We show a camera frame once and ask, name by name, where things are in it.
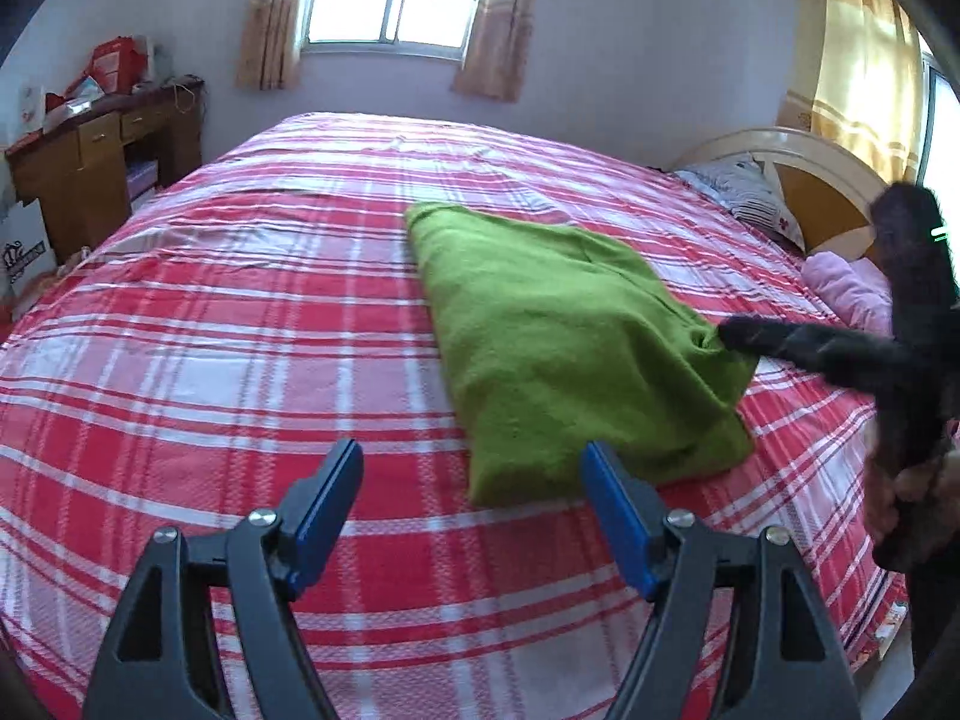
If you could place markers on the yellow curtain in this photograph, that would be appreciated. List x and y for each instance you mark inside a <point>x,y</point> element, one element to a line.
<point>862,60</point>

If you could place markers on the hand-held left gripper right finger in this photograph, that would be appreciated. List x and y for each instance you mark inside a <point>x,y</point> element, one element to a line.
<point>619,517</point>

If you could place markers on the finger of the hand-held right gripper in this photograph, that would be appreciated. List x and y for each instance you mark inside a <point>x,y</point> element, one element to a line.
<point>795,349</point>

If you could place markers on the white paper bag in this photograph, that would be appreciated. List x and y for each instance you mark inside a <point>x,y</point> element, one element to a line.
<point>26,251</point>

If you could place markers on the beige curtain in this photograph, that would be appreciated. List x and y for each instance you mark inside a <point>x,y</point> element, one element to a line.
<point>274,15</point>
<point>499,22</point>

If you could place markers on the white picture card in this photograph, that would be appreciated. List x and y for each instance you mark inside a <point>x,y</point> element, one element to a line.
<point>31,111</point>

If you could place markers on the green towel with orange stripe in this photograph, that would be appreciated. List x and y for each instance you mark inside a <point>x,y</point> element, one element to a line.
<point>555,330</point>

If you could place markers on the patterned pillow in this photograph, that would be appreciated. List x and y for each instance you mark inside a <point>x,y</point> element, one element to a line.
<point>742,191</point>

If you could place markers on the blue box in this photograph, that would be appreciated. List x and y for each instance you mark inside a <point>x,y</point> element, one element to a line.
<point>141,178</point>

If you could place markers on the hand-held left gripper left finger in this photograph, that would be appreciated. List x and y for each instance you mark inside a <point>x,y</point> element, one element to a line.
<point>322,517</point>

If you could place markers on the bed with red plaid sheet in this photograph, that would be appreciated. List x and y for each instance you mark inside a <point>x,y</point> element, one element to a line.
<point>225,300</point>

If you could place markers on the pink cloth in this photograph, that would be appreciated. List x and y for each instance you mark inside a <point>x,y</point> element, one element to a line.
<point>851,285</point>

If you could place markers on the brown wooden desk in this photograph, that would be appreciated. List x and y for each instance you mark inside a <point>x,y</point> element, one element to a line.
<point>82,165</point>

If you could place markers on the cream and orange headboard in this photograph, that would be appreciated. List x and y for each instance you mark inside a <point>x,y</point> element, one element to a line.
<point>817,191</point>

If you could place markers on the person's right hand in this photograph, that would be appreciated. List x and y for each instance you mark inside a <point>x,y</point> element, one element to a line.
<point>911,517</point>

